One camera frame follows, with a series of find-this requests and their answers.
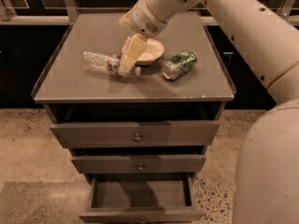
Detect grey drawer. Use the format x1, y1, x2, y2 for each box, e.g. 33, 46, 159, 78
72, 154, 206, 174
80, 173, 203, 224
50, 120, 220, 148

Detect clear plastic water bottle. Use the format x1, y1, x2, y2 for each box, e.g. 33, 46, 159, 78
82, 50, 142, 78

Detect green soda can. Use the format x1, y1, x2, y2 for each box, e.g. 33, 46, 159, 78
163, 49, 197, 80

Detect grey top drawer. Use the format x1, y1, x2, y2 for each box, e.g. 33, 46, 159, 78
50, 120, 220, 148

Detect metal railing frame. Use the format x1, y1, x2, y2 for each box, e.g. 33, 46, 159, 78
0, 0, 299, 26

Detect grey bottom drawer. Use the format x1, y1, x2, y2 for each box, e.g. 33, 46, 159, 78
80, 173, 203, 224

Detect grey drawer cabinet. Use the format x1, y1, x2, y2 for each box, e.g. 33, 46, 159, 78
31, 11, 236, 224

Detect grey middle drawer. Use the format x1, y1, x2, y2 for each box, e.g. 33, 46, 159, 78
72, 154, 206, 174

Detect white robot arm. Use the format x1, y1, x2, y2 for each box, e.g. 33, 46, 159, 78
120, 0, 299, 224

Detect white paper bowl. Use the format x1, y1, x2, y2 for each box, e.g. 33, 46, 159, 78
121, 36, 164, 66

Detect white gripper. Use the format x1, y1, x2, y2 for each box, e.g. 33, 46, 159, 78
118, 0, 166, 77

